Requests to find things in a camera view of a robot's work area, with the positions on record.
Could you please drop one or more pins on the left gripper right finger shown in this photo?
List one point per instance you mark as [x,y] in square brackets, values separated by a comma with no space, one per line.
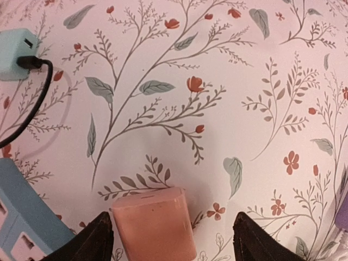
[252,243]

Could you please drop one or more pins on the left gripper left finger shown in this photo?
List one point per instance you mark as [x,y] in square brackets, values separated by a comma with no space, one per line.
[94,242]

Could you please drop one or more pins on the pink charger plug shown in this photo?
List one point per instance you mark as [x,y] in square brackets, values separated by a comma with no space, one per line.
[155,225]

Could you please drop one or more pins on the teal blue power strip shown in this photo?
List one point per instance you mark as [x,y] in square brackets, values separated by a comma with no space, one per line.
[29,228]

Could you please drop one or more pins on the purple power strip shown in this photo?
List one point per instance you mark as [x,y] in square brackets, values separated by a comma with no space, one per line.
[341,219]

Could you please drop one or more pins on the floral table cloth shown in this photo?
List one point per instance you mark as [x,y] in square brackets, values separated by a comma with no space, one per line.
[243,104]

